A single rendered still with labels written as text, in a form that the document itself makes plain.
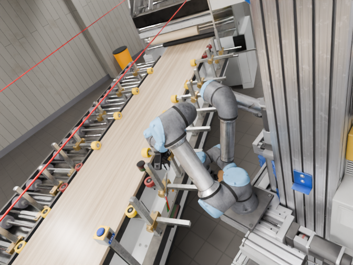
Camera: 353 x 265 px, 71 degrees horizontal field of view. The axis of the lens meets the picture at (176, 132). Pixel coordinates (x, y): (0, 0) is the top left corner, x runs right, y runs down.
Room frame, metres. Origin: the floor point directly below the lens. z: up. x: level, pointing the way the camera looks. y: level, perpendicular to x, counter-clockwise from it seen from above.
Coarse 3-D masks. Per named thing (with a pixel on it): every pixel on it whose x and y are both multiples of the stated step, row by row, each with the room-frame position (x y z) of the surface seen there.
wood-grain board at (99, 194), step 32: (160, 64) 3.36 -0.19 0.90; (160, 96) 2.48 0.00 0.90; (128, 128) 2.14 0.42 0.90; (96, 160) 1.86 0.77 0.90; (128, 160) 1.66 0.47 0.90; (64, 192) 1.63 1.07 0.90; (96, 192) 1.46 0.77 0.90; (128, 192) 1.31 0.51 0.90; (64, 224) 1.29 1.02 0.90; (96, 224) 1.16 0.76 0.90; (32, 256) 1.14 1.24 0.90; (64, 256) 1.03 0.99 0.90; (96, 256) 0.93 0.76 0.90
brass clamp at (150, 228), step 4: (152, 212) 1.10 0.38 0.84; (156, 212) 1.08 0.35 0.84; (152, 216) 1.07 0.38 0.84; (156, 216) 1.06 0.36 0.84; (160, 216) 1.08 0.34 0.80; (152, 224) 1.01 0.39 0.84; (156, 224) 1.02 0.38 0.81; (148, 228) 1.00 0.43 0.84; (152, 228) 0.99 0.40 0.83; (152, 232) 0.98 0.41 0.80
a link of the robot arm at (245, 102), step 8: (208, 80) 1.15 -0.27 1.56; (208, 88) 1.09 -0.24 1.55; (216, 88) 1.04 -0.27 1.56; (208, 96) 1.06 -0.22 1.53; (240, 96) 1.10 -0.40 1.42; (248, 96) 1.13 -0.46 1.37; (240, 104) 1.08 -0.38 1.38; (248, 104) 1.09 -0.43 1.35; (256, 104) 1.10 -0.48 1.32; (256, 112) 1.11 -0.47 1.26
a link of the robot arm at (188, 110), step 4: (176, 104) 0.94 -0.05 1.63; (180, 104) 0.93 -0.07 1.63; (184, 104) 0.92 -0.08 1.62; (188, 104) 0.93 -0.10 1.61; (180, 108) 0.90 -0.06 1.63; (184, 108) 0.90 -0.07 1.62; (188, 108) 0.90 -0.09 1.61; (192, 108) 0.91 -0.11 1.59; (184, 112) 0.88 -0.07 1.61; (188, 112) 0.89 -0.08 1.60; (192, 112) 0.90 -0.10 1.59; (196, 112) 0.93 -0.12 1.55; (188, 116) 0.88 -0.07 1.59; (192, 116) 0.89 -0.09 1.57; (188, 120) 0.87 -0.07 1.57; (192, 120) 0.89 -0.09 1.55
